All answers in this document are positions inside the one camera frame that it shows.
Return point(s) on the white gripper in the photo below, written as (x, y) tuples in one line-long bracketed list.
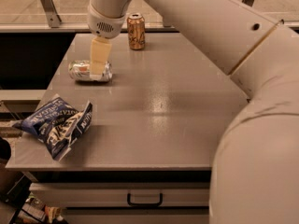
[(105, 26)]

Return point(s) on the silver green 7up can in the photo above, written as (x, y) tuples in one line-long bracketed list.
[(80, 71)]

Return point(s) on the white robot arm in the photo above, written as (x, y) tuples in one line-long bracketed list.
[(255, 172)]

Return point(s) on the gold soda can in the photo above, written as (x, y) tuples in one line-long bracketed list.
[(136, 31)]

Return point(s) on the blue white chip bag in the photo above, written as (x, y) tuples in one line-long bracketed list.
[(58, 125)]

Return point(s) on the clutter under table left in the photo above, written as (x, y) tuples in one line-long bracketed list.
[(25, 207)]

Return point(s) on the left metal rail bracket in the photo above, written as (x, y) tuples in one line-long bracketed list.
[(52, 16)]

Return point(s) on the black drawer handle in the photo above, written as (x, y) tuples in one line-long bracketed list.
[(135, 200)]

